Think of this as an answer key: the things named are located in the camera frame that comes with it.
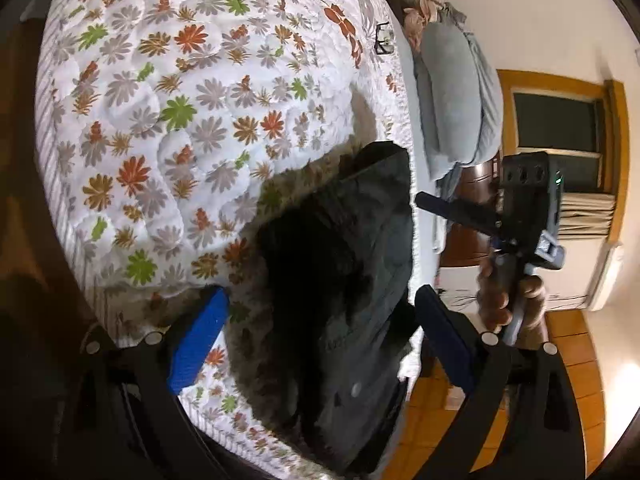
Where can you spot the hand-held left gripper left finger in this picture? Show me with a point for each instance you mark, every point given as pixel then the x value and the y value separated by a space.
pixel 197 335

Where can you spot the wooden framed window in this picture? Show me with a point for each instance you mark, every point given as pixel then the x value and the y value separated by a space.
pixel 555 125

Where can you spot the floral quilt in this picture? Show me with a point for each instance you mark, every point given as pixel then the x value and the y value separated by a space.
pixel 150 110

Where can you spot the black eyeglasses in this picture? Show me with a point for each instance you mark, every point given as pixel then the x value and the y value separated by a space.
pixel 378 35

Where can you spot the grey pillow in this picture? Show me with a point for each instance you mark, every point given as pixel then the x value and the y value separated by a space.
pixel 450 95

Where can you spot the patterned pillow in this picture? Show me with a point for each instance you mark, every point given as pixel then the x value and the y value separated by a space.
pixel 415 15

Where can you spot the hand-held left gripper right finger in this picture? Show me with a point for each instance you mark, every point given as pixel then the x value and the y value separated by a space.
pixel 445 340

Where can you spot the white air conditioner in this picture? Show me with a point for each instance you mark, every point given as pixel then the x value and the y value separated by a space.
pixel 607 275

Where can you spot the black pants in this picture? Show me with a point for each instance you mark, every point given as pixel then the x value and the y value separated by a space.
pixel 340 285

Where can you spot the person's right hand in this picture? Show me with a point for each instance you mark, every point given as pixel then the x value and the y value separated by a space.
pixel 492 300

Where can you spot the dark wooden headboard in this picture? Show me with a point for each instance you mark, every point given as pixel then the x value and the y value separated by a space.
pixel 470 245

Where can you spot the grey bed sheet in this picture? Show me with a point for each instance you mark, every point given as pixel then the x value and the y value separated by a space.
pixel 422 170

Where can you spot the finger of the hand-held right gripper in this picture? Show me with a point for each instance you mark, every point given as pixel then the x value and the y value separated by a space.
pixel 450 208

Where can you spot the beige curtain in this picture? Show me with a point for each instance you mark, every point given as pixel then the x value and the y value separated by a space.
pixel 585 215

